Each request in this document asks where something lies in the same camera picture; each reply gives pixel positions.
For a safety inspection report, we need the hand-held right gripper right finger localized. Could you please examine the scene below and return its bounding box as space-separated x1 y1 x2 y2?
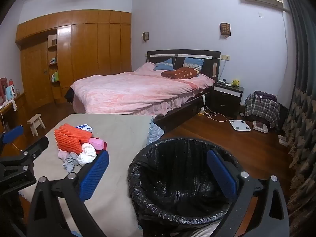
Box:
206 149 289 237

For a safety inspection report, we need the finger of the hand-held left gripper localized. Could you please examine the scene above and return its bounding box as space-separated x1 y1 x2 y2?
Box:
0 125 24 151
0 136 49 172

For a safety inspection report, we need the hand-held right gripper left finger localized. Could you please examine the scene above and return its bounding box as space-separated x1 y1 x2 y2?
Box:
27 150 110 237

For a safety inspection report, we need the pink mesh bag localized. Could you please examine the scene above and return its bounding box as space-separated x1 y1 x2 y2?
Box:
87 138 105 150

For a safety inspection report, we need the orange ribbed foam sheet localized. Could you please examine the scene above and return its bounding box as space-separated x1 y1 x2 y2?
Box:
54 123 94 155

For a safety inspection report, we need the white and blue box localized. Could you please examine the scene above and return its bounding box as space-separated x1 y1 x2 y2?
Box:
74 124 94 132

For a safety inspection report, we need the trash bin with black bag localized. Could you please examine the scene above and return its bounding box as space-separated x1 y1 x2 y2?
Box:
128 139 250 237

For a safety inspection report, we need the wooden desk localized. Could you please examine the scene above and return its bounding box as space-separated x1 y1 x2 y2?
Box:
0 92 27 139

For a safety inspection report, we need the white crumpled paper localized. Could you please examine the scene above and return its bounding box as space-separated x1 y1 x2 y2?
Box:
77 143 98 166

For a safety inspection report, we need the small wooden stool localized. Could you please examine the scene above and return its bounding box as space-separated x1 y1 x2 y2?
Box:
27 114 46 137

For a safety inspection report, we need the grey sock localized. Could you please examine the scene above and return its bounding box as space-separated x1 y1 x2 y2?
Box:
63 153 79 173

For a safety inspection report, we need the grey table cloth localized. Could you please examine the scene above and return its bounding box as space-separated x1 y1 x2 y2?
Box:
18 114 155 237

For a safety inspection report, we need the white bathroom scale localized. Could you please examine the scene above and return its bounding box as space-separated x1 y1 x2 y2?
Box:
229 119 251 132

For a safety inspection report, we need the pink and white scale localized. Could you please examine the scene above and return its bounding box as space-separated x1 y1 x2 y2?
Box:
252 120 268 133

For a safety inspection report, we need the light blue quilted cloth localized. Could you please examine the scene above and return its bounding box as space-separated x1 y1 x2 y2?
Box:
147 122 165 145

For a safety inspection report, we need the dark nightstand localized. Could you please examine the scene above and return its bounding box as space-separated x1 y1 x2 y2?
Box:
212 83 245 119

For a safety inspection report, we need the dark wooden bed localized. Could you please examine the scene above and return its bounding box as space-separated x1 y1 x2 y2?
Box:
71 49 221 131

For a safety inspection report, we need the plaid bag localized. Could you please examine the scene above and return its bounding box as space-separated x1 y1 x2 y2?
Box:
245 90 280 129

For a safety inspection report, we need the pink blanket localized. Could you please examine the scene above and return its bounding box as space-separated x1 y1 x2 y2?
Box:
71 62 216 116

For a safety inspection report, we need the brown dotted pillow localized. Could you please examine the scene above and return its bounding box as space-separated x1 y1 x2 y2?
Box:
161 67 200 80

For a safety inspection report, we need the wooden wardrobe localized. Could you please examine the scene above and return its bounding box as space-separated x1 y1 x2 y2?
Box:
15 10 132 104

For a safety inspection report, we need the blue patterned pillow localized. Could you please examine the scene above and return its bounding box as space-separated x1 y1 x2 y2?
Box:
183 57 205 72

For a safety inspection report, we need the patterned curtain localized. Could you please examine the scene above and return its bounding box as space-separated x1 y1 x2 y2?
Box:
279 0 316 237

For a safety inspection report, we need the white cable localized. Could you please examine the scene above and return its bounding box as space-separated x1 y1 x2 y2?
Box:
204 106 228 122

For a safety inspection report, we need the large wall lamp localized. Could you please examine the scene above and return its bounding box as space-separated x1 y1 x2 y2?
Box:
220 23 231 37

